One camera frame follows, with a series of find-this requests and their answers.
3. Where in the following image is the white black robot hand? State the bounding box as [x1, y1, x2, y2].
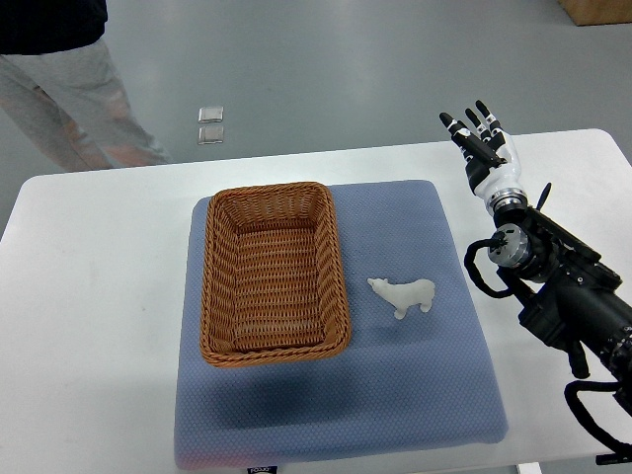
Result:
[439, 100, 527, 220]

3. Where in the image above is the white toy bear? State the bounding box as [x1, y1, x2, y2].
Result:
[366, 278, 435, 320]

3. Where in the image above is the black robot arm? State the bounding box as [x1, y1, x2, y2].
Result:
[464, 189, 631, 465]

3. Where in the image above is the brown wicker basket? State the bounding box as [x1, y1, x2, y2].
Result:
[199, 182, 352, 368]

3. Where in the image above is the brown cardboard box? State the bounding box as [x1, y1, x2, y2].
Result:
[558, 0, 631, 27]

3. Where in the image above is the blue foam mat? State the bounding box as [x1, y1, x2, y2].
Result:
[174, 180, 508, 470]

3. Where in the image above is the upper silver floor plate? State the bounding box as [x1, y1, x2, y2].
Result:
[197, 106, 224, 123]

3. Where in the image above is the silver floor plate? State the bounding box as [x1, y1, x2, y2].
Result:
[197, 106, 224, 123]
[197, 125, 224, 145]

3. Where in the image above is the lower silver floor plate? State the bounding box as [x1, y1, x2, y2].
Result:
[197, 125, 224, 145]

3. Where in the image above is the black table control panel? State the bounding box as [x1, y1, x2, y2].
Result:
[595, 453, 632, 466]

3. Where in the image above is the person in grey trousers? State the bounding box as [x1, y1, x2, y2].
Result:
[1, 1, 170, 172]

